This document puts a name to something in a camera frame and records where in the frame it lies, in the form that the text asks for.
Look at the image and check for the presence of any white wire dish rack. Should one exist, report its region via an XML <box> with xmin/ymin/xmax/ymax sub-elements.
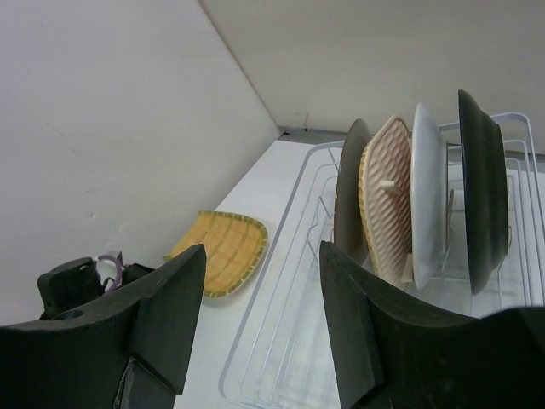
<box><xmin>219</xmin><ymin>106</ymin><xmax>544</xmax><ymax>408</ymax></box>

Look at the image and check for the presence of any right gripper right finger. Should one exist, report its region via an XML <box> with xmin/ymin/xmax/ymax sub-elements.
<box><xmin>319</xmin><ymin>242</ymin><xmax>544</xmax><ymax>408</ymax></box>

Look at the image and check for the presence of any red teal floral plate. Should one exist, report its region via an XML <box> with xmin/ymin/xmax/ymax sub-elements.
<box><xmin>410</xmin><ymin>103</ymin><xmax>448</xmax><ymax>290</ymax></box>

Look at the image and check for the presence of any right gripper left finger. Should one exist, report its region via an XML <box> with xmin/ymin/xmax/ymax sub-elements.
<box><xmin>1</xmin><ymin>245</ymin><xmax>206</xmax><ymax>408</ymax></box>

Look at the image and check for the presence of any square bamboo tray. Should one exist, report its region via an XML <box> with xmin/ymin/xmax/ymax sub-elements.
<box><xmin>163</xmin><ymin>210</ymin><xmax>268</xmax><ymax>298</ymax></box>
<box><xmin>359</xmin><ymin>115</ymin><xmax>412</xmax><ymax>289</ymax></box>

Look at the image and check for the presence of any grey reindeer pattern plate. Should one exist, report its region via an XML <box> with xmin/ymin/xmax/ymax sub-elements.
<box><xmin>333</xmin><ymin>118</ymin><xmax>371</xmax><ymax>265</ymax></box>

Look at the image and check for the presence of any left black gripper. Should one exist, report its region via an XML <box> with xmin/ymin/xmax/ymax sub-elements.
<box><xmin>37</xmin><ymin>256</ymin><xmax>153</xmax><ymax>320</ymax></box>

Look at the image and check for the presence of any brown rimmed cream plate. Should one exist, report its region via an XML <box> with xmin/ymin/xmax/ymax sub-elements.
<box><xmin>458</xmin><ymin>89</ymin><xmax>509</xmax><ymax>295</ymax></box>

